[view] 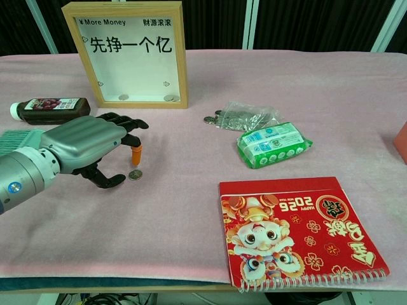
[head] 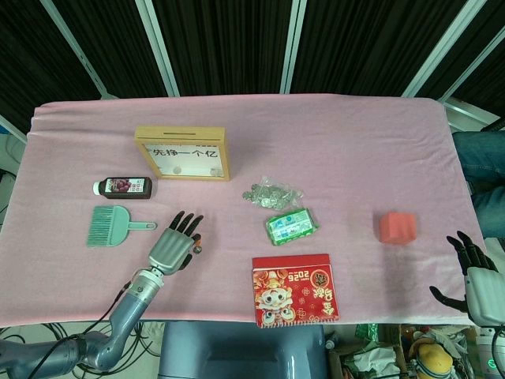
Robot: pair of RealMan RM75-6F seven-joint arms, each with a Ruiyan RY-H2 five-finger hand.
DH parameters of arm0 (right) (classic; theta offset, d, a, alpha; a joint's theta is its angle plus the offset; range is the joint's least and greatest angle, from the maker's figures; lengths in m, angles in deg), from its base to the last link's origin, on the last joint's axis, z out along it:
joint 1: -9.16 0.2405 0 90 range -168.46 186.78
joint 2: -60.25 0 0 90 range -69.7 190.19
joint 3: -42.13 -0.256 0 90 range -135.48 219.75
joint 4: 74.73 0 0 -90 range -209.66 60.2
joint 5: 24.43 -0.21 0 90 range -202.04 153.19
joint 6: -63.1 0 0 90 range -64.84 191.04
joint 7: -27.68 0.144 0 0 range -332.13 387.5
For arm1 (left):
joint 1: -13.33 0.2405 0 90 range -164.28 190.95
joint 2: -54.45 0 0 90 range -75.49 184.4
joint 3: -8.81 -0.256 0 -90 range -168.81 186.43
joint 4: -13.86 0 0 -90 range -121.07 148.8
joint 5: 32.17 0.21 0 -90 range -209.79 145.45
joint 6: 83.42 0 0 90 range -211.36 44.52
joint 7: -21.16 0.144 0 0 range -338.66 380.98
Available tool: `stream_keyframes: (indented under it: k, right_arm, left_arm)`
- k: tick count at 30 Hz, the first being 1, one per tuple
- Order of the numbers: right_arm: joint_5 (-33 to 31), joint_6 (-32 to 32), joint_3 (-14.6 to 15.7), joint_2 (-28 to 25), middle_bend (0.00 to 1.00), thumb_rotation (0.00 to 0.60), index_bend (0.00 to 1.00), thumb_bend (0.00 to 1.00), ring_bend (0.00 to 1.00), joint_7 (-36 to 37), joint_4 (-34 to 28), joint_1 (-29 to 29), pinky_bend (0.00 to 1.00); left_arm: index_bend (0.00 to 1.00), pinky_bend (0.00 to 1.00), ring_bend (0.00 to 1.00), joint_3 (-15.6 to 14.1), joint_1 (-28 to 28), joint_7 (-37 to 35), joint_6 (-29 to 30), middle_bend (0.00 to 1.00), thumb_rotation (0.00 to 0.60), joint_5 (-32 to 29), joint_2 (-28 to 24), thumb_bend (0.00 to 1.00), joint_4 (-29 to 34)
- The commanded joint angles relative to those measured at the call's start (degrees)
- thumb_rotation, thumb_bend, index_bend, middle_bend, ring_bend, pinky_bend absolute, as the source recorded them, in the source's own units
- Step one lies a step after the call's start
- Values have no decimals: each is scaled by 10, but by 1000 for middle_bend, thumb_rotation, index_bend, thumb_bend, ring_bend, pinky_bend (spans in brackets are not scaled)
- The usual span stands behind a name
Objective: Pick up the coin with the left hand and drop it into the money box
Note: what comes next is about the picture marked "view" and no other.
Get teal plastic brush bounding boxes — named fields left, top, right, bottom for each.
left=0, top=128, right=45, bottom=156

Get black folding partition screen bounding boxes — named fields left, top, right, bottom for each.
left=0, top=0, right=407, bottom=55

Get green tissue pack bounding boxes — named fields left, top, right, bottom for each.
left=236, top=121, right=314, bottom=170

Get dark sauce bottle white cap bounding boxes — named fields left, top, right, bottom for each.
left=9, top=97, right=92, bottom=125

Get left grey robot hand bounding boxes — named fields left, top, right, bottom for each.
left=39, top=111, right=149, bottom=190

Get pink table cloth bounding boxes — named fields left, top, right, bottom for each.
left=0, top=49, right=407, bottom=285

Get red spiral desk calendar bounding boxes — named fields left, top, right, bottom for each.
left=218, top=176, right=390, bottom=293

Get black floor cables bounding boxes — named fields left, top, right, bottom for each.
left=57, top=292, right=156, bottom=305

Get red box edge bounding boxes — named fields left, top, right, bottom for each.
left=392, top=120, right=407, bottom=156

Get clear bag of coins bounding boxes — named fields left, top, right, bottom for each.
left=214, top=100, right=283, bottom=132

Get wooden frame money box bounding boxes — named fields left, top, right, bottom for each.
left=61, top=1, right=190, bottom=110

